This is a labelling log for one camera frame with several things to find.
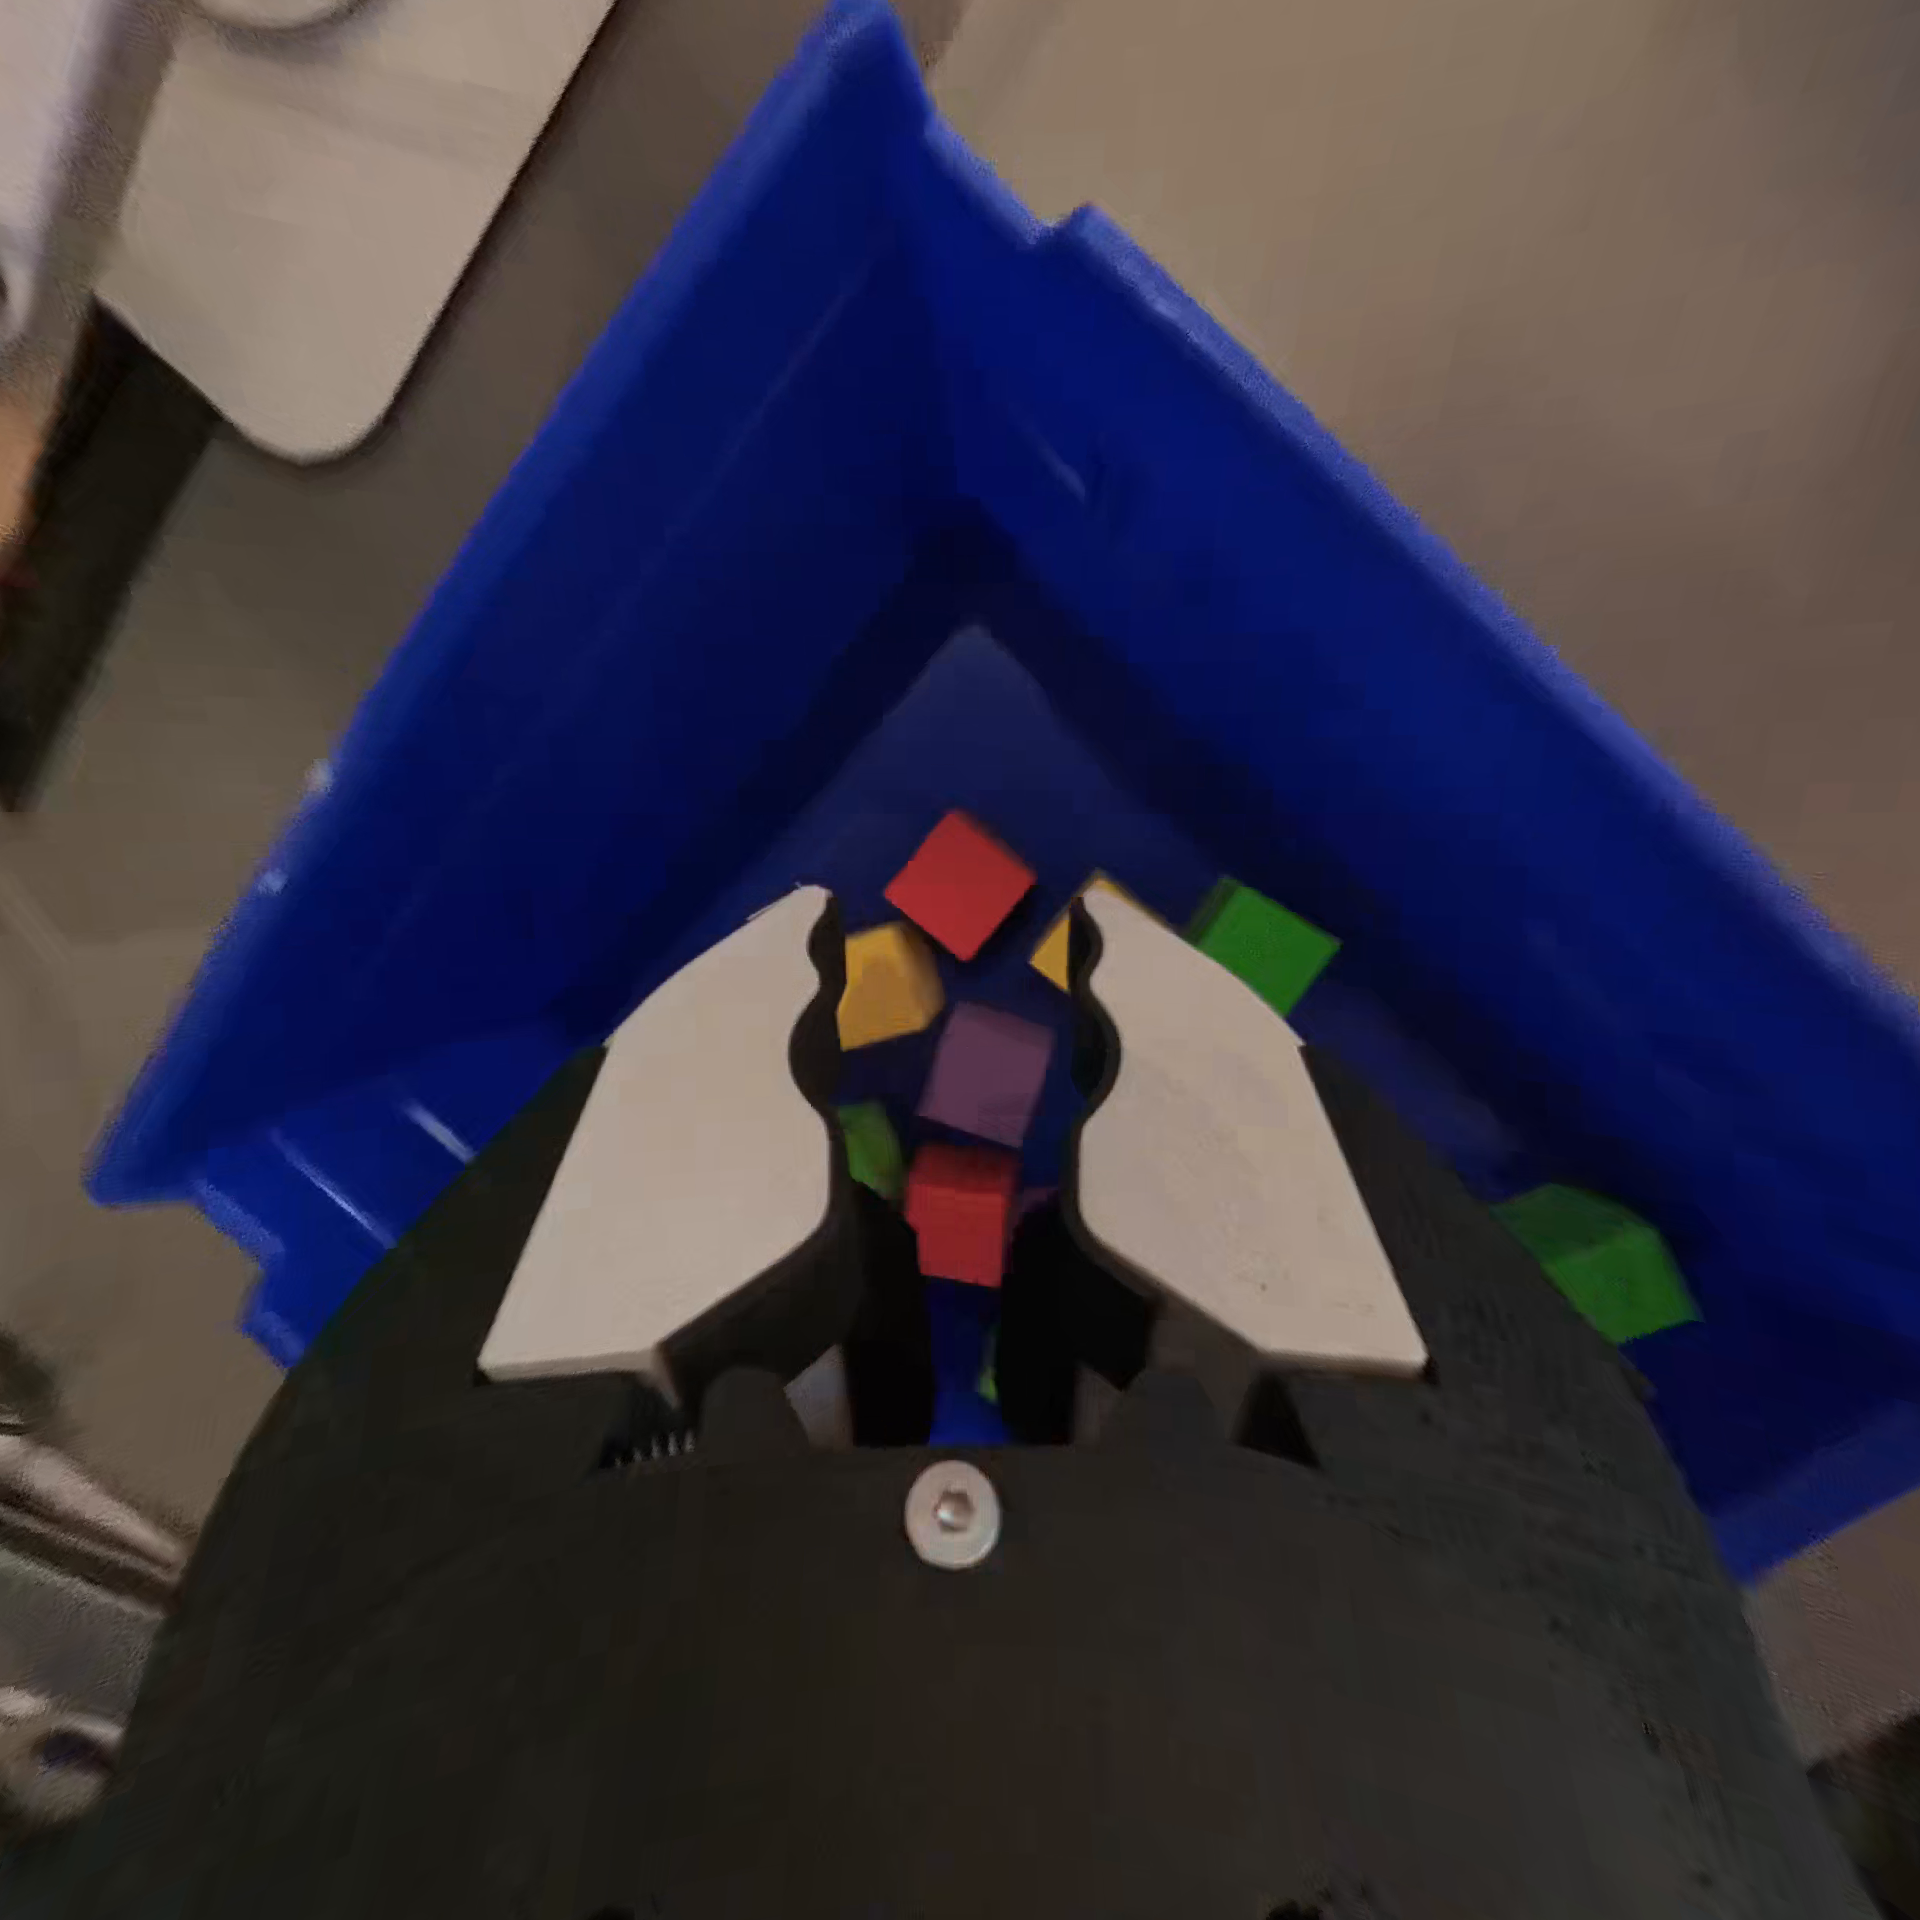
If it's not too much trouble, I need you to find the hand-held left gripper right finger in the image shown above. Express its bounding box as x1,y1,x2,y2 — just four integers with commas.
1056,887,1431,1442

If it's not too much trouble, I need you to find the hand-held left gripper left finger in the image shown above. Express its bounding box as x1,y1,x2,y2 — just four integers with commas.
477,881,860,1389

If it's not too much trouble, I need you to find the red cube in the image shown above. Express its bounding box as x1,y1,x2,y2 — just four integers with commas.
903,1143,1023,1289
883,809,1040,962

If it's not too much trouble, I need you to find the purple cube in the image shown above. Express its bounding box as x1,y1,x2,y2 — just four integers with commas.
914,1000,1052,1149

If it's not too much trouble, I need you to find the blue plastic bin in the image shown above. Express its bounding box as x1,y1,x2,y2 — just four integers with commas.
88,0,1920,1583

